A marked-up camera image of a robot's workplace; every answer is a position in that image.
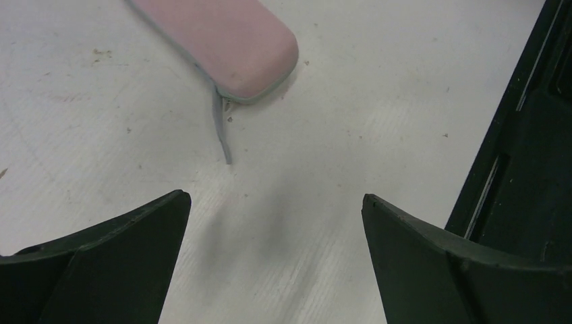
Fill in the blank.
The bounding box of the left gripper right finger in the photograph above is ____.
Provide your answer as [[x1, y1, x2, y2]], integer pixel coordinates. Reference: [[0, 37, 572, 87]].
[[362, 194, 571, 323]]

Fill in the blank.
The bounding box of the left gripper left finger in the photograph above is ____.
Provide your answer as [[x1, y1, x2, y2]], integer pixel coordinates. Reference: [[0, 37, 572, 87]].
[[1, 190, 192, 323]]

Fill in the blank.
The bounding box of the pink zippered umbrella case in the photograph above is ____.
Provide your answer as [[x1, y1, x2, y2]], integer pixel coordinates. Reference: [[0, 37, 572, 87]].
[[129, 0, 299, 164]]

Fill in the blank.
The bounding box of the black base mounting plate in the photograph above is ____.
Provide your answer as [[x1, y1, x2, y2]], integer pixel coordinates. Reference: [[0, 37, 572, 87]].
[[445, 1, 571, 265]]

